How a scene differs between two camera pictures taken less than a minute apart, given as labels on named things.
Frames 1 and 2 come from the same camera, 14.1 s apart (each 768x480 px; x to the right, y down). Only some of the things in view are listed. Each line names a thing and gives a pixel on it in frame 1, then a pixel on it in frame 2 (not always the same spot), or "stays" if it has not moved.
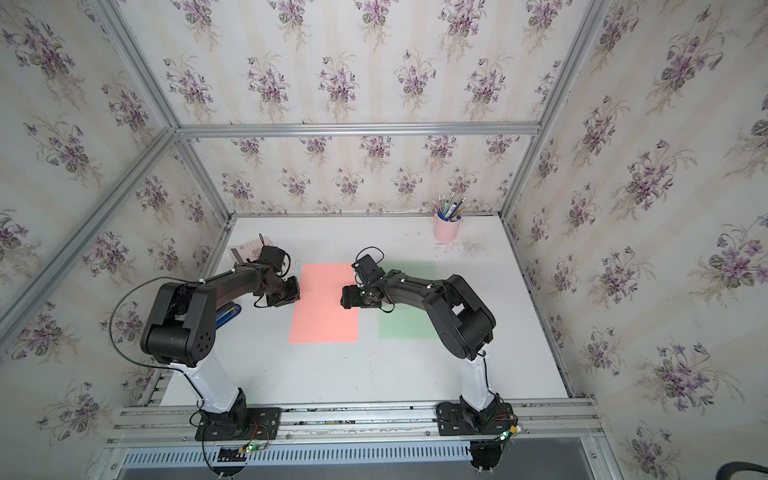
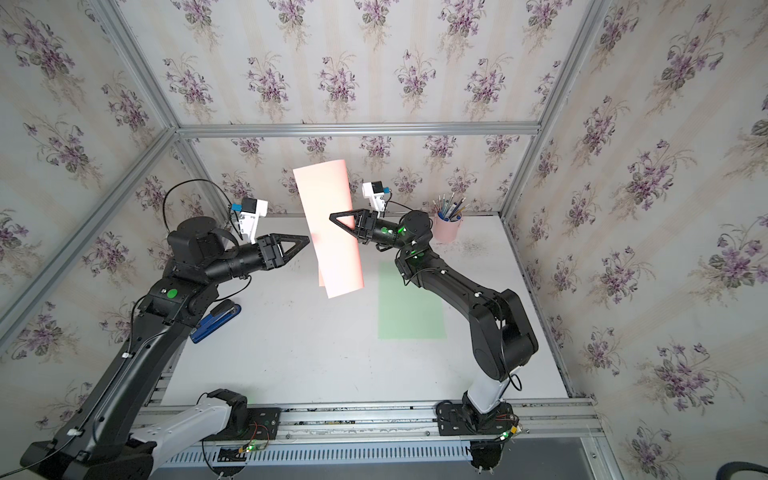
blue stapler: (227, 314) stays
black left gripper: (292, 297) to (268, 247)
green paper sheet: (406, 322) stays
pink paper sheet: (319, 316) to (324, 191)
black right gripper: (349, 300) to (368, 225)
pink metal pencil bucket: (445, 231) stays
